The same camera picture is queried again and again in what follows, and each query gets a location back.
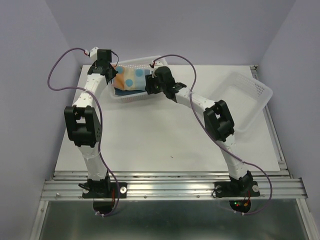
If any light blue orange towel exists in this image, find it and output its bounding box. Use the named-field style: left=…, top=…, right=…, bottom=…
left=112, top=65, right=151, bottom=91

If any yellow patterned towel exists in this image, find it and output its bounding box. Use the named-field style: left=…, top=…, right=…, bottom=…
left=114, top=88, right=146, bottom=96

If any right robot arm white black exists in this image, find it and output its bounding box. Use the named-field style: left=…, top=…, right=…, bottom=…
left=145, top=64, right=255, bottom=198

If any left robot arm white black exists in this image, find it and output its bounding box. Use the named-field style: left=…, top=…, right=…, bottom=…
left=64, top=47, right=117, bottom=199

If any white perforated basket left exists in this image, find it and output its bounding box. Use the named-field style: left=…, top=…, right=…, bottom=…
left=108, top=55, right=168, bottom=103

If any white perforated basket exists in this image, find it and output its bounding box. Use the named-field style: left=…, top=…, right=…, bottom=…
left=209, top=72, right=273, bottom=133
left=108, top=55, right=168, bottom=103

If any white perforated basket right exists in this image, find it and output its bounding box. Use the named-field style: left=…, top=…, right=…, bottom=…
left=209, top=72, right=273, bottom=133

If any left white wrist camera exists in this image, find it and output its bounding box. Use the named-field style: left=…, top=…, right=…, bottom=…
left=84, top=47, right=99, bottom=62

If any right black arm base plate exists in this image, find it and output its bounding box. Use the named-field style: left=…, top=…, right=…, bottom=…
left=214, top=181, right=261, bottom=198

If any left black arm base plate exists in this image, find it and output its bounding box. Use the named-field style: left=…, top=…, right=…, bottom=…
left=79, top=182, right=128, bottom=199

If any aluminium rail frame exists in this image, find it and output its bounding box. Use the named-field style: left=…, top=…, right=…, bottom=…
left=30, top=169, right=320, bottom=240

